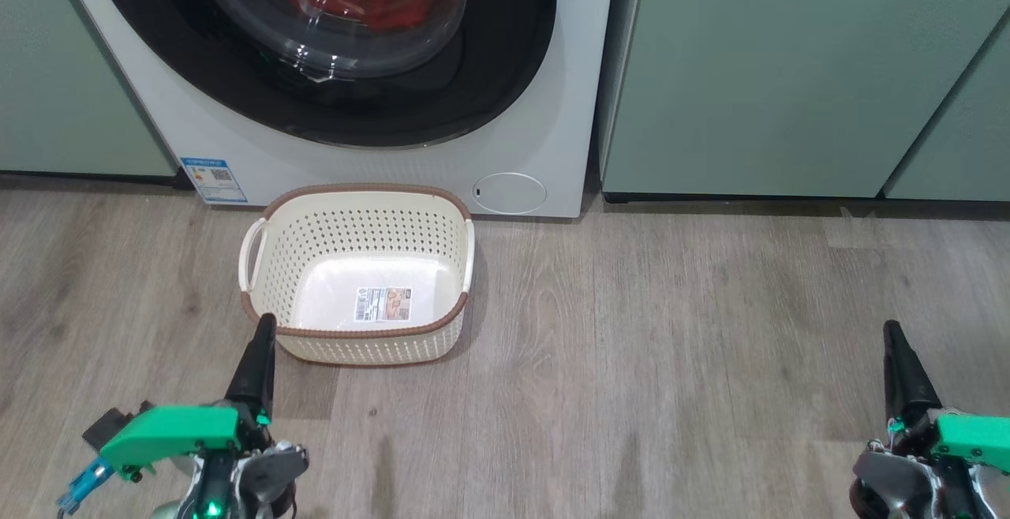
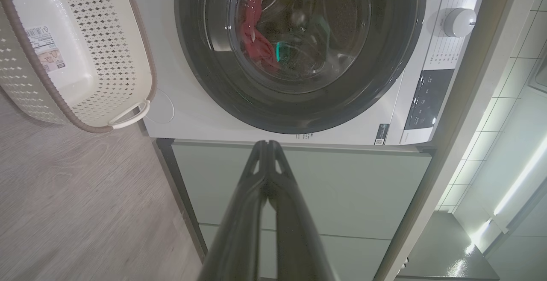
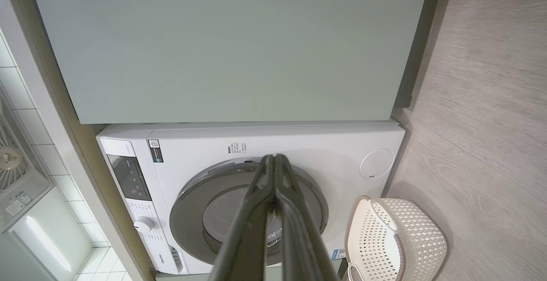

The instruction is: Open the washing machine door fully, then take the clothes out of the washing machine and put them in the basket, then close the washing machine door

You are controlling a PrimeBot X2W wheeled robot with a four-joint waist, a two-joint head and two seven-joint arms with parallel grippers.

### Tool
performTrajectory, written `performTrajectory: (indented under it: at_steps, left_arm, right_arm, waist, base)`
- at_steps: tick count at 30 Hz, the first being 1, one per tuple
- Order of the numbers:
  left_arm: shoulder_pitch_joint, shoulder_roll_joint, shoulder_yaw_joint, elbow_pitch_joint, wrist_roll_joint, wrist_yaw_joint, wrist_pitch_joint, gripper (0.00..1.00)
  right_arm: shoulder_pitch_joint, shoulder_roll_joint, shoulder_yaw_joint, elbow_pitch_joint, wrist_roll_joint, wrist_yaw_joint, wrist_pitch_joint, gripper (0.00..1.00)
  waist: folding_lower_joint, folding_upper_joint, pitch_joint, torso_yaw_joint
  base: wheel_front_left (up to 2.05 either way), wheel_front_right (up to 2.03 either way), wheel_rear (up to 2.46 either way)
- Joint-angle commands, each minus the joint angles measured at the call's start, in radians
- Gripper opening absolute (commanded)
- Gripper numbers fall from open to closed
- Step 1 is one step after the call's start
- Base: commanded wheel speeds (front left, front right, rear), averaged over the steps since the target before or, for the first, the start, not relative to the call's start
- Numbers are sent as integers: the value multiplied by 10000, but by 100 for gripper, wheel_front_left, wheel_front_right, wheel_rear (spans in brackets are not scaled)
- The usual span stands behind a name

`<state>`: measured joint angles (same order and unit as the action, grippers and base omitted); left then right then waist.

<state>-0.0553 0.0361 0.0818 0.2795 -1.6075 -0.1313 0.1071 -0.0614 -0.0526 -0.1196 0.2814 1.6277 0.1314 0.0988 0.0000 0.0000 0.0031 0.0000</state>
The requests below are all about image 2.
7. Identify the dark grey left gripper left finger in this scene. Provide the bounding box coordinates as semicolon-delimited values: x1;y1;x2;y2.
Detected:
197;140;269;281

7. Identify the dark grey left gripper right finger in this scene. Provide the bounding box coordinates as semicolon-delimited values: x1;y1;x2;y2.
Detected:
268;140;339;281

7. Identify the washing machine door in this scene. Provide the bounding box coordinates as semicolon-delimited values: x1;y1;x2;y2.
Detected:
174;0;427;135

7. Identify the red and white garment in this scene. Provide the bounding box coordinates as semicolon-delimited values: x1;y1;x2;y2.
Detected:
239;0;280;74

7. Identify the white front-load washing machine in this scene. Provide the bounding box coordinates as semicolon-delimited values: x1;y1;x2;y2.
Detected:
126;0;492;146

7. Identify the cream perforated laundry basket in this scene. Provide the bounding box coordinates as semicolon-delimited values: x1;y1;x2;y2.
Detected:
0;0;158;134

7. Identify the white round plastic knob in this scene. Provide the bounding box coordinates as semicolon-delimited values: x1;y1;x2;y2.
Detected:
443;8;477;38

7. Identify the pale green cabinet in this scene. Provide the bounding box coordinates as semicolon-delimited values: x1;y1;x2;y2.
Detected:
171;140;432;281

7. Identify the round white filter cover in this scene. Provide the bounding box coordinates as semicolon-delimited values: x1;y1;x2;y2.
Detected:
150;89;175;124

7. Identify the beige counter edge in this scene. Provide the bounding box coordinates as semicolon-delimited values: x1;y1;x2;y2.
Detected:
374;0;532;281

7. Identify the white LED light strip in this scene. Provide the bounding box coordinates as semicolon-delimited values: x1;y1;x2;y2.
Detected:
470;136;547;241

